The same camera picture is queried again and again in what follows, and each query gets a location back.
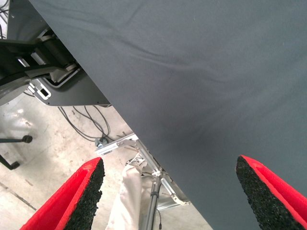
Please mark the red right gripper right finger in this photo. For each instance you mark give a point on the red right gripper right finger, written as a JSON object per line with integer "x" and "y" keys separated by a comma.
{"x": 271, "y": 196}

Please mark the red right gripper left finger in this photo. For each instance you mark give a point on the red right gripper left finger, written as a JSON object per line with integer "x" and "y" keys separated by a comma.
{"x": 69, "y": 198}

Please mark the white cloth bag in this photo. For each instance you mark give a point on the white cloth bag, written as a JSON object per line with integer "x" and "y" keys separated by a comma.
{"x": 127, "y": 203}

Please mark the aluminium profile bar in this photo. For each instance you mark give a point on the aluminium profile bar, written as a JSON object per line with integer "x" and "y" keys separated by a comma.
{"x": 108, "y": 147}
{"x": 175, "y": 198}

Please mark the black chair base with castors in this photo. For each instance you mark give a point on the black chair base with castors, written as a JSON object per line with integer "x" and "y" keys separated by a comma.
{"x": 14, "y": 139}

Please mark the grey metal stand pole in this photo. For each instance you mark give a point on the grey metal stand pole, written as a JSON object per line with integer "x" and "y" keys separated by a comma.
{"x": 151, "y": 208}

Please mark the dark grey table cloth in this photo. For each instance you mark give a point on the dark grey table cloth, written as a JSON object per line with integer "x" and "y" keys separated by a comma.
{"x": 192, "y": 72}

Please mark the black frame structure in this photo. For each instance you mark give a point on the black frame structure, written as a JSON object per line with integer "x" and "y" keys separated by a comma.
{"x": 24, "y": 57}

